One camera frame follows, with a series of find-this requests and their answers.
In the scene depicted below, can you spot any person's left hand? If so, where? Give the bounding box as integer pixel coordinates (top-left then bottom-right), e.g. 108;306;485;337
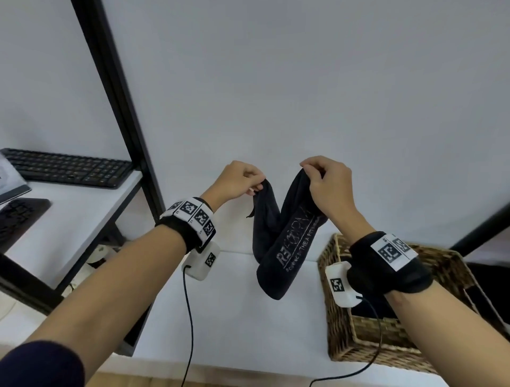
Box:
208;161;266;212

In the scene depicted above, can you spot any person's right hand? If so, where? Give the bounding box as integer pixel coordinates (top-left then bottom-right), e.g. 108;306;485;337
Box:
300;156;360;238

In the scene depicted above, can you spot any black printed towel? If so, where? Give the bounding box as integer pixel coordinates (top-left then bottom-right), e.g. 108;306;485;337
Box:
246;167;329;301

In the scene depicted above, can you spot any person's right forearm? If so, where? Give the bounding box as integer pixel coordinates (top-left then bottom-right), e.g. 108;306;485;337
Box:
383;281;510;387

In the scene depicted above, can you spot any person's left forearm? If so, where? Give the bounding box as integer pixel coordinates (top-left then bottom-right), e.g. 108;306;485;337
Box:
24;227;188;387

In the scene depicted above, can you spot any black left wrist band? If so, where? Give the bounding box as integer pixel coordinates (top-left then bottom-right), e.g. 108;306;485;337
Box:
155;196;217;254

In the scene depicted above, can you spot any black wrist band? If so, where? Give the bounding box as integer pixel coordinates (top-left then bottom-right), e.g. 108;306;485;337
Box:
155;196;217;254
346;232;434;297

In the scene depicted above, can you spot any black right wrist band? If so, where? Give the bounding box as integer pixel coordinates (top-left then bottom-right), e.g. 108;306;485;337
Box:
346;232;434;297

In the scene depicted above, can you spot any woven wicker basket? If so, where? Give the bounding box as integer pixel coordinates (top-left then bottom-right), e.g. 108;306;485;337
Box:
317;233;510;375

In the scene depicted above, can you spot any black metal bar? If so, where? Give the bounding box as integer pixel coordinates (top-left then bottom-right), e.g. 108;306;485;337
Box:
451;202;510;257

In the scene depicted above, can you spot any black keyboard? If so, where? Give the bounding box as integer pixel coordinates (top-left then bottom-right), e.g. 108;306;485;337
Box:
0;148;133;190

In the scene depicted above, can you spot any white desk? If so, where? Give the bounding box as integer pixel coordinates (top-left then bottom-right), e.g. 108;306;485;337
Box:
0;171;144;316

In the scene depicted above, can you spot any dark blue sleeve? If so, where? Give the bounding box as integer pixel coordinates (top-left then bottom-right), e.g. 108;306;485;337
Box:
0;340;85;387

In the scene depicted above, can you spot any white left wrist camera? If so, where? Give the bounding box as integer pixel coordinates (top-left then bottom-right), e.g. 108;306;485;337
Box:
182;242;221;282

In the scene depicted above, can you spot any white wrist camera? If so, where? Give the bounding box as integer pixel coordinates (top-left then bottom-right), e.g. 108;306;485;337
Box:
325;262;363;308
182;242;221;282

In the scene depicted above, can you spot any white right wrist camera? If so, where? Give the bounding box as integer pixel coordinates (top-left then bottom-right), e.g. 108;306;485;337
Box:
325;262;363;308

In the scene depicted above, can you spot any black metal shelf frame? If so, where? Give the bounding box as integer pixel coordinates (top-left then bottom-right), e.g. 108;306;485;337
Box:
71;0;166;241

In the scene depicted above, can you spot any black left camera cable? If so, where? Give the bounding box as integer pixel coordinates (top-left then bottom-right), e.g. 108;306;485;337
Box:
182;266;195;387

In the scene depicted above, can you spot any black camera cable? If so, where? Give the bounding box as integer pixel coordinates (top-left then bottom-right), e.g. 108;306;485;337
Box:
309;295;384;387
182;266;195;387

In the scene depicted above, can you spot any black right camera cable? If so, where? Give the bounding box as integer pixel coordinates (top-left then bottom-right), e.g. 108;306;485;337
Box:
309;295;384;387

